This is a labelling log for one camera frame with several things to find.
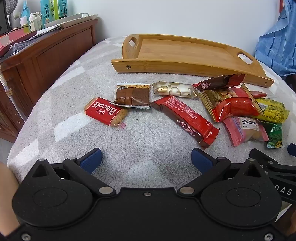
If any red book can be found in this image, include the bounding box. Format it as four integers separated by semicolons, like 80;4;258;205
0;27;37;47

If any green snack packet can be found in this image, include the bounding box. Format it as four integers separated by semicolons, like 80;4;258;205
260;120;284;149

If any pink pastry packet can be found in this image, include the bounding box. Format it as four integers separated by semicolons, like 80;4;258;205
223;116;269;147

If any long red chocolate bar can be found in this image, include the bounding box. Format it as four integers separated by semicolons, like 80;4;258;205
151;96;220;149

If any white and gold nougat bar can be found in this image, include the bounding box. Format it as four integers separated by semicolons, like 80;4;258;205
152;81;199;99

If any person's left forearm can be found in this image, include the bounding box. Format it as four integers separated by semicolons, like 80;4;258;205
0;161;20;235

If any dark wooden furniture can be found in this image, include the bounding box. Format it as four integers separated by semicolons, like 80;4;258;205
285;74;296;90

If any red biscuit packet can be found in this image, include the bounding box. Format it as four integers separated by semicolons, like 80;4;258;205
84;97;128;127

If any light blue spray bottle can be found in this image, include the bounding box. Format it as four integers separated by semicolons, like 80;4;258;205
20;2;31;26

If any brown wooden cabinet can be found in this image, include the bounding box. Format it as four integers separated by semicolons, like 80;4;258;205
0;18;99;143

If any white rectangular tray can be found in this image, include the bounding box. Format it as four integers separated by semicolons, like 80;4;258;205
44;13;99;29

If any yellow snack packet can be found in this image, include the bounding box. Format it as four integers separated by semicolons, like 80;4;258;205
248;97;290;124

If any wooden serving tray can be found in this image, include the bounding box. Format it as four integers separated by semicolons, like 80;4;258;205
111;34;275;88

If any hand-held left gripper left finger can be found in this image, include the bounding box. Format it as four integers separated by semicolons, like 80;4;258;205
30;148;117;198

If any stack of papers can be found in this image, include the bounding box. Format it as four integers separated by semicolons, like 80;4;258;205
9;24;62;55

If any blue plaid cloth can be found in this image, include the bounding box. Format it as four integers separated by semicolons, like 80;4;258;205
254;0;296;77

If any red and gold nut packet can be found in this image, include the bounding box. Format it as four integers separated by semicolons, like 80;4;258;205
199;84;263;123

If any brown chocolate wafer packet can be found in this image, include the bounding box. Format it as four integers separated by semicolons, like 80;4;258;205
112;83;151;110

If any white cable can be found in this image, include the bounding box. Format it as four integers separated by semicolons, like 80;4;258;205
0;70;7;92

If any red and brown chocolate bar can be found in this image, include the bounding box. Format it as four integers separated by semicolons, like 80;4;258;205
192;73;246;91

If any black fan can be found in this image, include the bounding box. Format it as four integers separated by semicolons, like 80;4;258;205
0;0;18;33

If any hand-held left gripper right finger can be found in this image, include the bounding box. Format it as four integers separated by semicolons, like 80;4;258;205
177;148;266;198

